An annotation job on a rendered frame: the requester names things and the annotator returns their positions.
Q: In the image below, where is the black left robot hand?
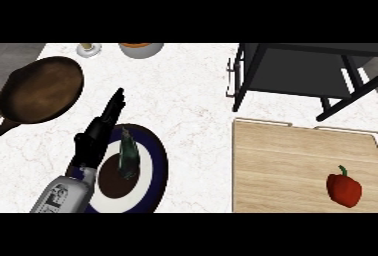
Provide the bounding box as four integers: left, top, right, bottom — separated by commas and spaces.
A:
72, 87, 126, 170

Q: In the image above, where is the wooden tray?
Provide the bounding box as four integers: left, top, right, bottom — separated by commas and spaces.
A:
230, 117, 378, 214

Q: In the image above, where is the black tiered shelf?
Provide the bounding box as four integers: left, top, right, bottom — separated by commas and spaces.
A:
224, 42, 378, 123

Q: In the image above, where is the red bell pepper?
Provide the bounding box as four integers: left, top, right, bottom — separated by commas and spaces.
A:
324, 164, 363, 209

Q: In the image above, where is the dark green vegetable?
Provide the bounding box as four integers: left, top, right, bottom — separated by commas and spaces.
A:
116, 126, 143, 181

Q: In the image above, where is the blue and white plate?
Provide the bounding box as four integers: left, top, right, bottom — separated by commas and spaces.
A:
64, 123, 169, 214

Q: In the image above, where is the brown frying pan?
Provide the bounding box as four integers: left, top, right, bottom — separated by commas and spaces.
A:
0, 55, 85, 137

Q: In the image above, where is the white bowl with orange content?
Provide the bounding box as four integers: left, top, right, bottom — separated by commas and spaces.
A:
116, 42, 165, 60

